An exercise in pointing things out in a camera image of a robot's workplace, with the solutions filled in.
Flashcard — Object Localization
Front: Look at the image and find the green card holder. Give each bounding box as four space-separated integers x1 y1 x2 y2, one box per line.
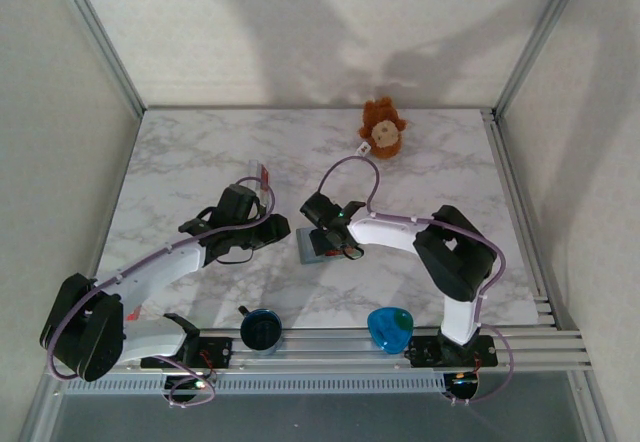
295 226 352 266

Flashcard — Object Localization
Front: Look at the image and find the bright blue bowl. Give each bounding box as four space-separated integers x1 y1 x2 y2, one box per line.
366 306 416 355

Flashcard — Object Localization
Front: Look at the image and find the dark blue cup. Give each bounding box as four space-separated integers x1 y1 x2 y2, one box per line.
238 305 284 357

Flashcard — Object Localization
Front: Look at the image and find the brown plush monkey toy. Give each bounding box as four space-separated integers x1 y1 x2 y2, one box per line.
358 96 409 162

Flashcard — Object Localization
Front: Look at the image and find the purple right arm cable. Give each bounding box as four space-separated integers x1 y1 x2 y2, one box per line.
318 156 515 406

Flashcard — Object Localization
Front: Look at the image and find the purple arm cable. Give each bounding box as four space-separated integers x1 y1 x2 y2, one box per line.
318 156 515 406
45 176 277 408

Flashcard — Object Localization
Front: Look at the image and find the aluminium front frame rail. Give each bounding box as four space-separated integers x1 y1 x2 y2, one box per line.
47 328 596 376

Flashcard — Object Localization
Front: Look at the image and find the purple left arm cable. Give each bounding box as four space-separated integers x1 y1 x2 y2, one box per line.
45 176 277 408

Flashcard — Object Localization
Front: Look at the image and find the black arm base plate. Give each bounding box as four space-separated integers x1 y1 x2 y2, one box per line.
140 336 235 369
404 334 499 368

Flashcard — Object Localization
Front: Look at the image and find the grey slotted cable duct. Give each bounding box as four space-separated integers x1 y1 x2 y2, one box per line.
58 374 447 396

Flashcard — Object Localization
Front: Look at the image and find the aluminium side frame rail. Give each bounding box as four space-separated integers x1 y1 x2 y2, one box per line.
480 109 560 331

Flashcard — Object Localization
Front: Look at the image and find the aluminium frame post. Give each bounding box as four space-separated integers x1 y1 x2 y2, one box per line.
492 0 591 119
47 0 147 119

